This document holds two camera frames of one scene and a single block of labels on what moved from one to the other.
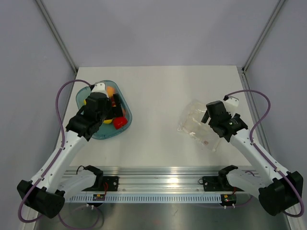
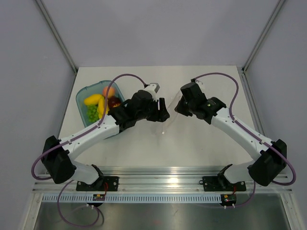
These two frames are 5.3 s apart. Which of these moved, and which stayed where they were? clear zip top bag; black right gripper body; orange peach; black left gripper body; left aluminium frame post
Moved: black left gripper body; black right gripper body; clear zip top bag
Stayed: orange peach; left aluminium frame post
